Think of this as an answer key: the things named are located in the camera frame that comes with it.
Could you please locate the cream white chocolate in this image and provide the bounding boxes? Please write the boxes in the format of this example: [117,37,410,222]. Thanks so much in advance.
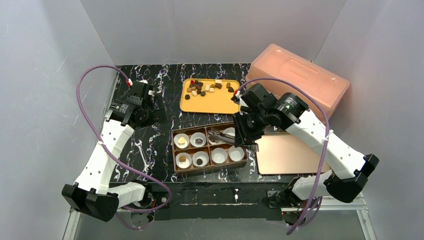
[178,137,186,145]

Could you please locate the rose gold box lid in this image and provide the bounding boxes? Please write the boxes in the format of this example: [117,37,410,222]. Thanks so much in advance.
[256,133,320,175]

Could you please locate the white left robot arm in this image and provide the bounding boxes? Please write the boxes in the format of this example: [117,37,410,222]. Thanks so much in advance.
[61,81,167,222]

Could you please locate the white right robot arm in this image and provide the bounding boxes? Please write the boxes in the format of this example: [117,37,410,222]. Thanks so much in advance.
[207,83,379,205]

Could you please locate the brown chocolate box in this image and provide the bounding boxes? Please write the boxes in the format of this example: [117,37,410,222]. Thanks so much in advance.
[171,122,248,175]

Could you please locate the white paper cup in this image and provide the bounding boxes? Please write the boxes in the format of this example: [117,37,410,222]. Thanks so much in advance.
[223,127,235,137]
[211,147,228,164]
[173,133,190,149]
[228,146,245,162]
[175,152,192,169]
[207,130,223,145]
[192,151,210,167]
[190,132,207,148]

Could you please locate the orange plastic tray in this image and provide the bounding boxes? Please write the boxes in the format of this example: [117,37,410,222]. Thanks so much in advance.
[180,78,240,115]

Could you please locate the pink plastic storage case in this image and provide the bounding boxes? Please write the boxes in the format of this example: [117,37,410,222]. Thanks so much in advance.
[245,44,350,123]

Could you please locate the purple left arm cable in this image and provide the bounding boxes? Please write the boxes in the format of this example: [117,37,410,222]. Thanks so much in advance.
[76,65,173,231]

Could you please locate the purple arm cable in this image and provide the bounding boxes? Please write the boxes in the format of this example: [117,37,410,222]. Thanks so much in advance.
[76,65,173,231]
[233,77,331,236]

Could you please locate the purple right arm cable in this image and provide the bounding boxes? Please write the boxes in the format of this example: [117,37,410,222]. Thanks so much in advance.
[233,77,331,236]

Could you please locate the aluminium frame rail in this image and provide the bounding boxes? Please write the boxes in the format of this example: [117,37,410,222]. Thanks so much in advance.
[62,192,377,240]

